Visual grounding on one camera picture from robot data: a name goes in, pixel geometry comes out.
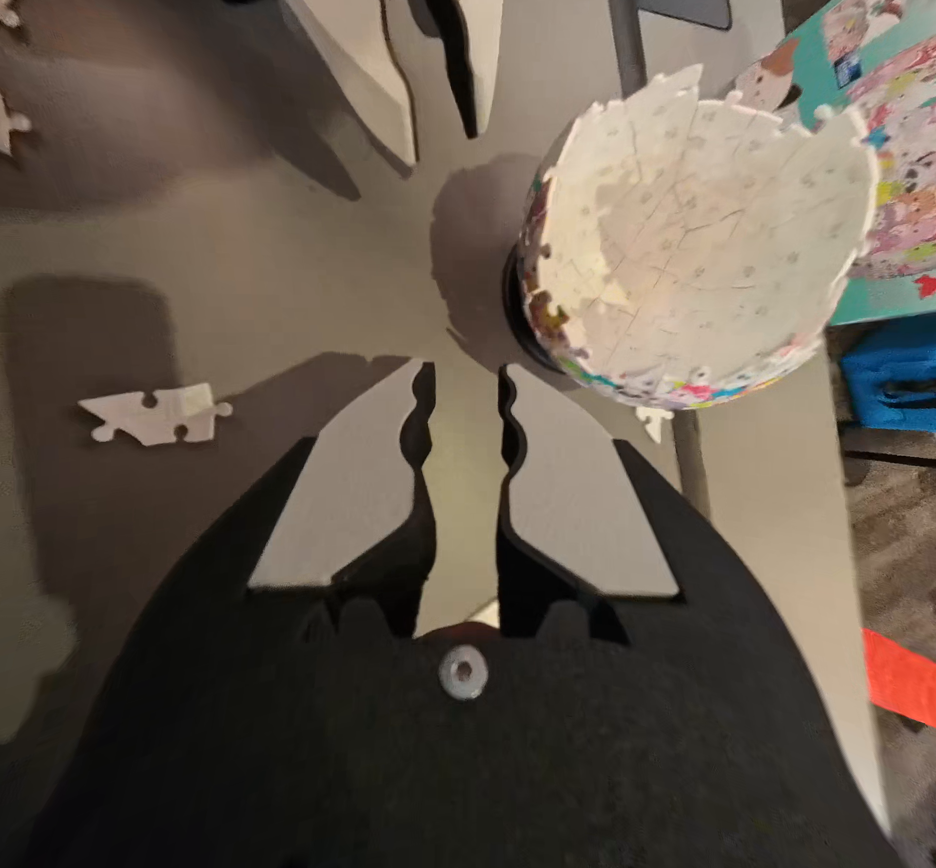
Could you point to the colourful puzzle box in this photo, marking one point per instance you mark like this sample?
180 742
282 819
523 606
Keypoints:
907 108

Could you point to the colourful puzzle ball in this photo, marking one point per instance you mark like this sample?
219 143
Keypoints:
702 225

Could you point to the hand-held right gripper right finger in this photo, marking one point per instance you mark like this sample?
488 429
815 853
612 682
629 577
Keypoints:
593 517

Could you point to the white puzzle leaflet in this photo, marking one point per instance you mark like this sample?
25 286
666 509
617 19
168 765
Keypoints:
486 614

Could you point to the blue fabric bag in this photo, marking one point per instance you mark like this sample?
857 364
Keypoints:
892 371

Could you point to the black ball stand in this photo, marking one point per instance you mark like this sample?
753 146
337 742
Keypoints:
519 312

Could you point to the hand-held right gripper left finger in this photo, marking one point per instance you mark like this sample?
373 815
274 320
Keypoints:
337 517

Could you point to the single white puzzle piece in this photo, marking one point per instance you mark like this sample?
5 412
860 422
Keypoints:
154 415

